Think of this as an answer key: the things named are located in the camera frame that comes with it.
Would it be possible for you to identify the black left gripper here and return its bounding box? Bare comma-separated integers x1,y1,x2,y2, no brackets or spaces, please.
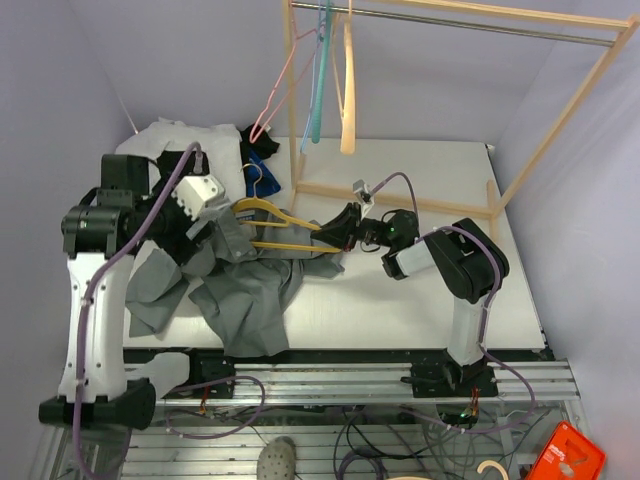
137,171,218,264

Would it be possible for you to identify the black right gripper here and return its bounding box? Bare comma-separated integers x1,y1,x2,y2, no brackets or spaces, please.
311,201,395,252

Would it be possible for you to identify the yellow hanger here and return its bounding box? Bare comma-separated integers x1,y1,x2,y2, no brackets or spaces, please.
230,163,346,254

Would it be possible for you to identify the grey shirt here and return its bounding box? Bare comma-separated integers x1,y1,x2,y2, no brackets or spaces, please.
125,209,344,358

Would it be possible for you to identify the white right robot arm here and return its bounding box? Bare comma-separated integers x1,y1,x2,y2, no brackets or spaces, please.
311,202,510,396

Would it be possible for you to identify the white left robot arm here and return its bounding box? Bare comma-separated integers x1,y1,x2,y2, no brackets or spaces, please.
39,150,224,430

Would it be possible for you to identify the white shirt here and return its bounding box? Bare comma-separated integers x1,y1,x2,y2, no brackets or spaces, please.
115,118,246,202

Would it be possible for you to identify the teal hanger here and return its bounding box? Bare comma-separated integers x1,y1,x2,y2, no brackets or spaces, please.
311,1,333,144

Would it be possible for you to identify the natural wooden hanger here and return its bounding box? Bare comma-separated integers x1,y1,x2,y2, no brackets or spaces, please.
336,1,356,155

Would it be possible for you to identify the light blue hanger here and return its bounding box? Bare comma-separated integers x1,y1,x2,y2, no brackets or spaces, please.
299,1,327,154

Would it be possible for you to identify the beige curved hanger piece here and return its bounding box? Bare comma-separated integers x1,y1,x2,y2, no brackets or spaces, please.
476,460,509,480

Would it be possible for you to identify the black garment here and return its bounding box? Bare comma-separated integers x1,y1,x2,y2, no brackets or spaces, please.
240,125,280,161

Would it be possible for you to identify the grey perforated shoe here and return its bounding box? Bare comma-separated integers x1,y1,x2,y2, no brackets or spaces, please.
256,436,297,480

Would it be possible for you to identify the orange plastic case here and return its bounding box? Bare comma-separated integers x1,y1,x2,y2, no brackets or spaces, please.
526,421,607,480

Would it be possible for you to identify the wooden clothes rack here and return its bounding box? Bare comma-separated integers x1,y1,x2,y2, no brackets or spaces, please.
281,0,640,236

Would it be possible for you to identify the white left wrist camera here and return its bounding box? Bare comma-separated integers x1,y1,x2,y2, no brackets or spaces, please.
171,175,229,221

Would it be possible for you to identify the purple floor cable loop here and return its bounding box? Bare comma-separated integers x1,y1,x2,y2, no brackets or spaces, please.
164,375,266,441

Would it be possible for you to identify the aluminium rail frame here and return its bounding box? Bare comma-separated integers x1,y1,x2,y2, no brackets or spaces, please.
33,351,588,479

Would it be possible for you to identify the pink wire hanger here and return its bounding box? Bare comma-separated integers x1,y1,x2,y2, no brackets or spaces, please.
249,1,318,143

